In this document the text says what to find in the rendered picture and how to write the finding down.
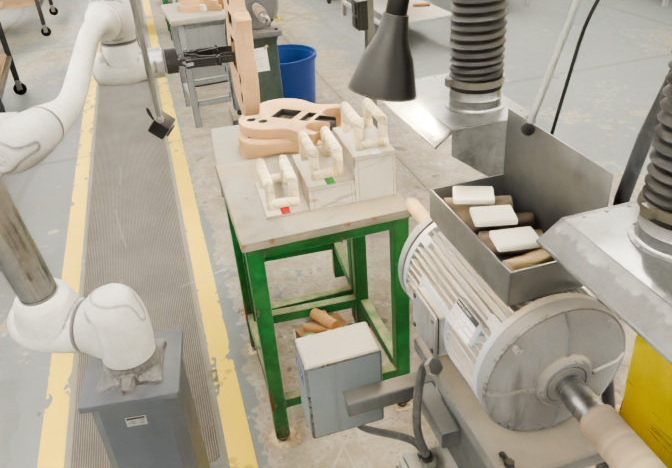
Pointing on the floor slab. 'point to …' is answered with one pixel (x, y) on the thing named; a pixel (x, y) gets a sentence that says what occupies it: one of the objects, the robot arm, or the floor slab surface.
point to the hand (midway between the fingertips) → (232, 53)
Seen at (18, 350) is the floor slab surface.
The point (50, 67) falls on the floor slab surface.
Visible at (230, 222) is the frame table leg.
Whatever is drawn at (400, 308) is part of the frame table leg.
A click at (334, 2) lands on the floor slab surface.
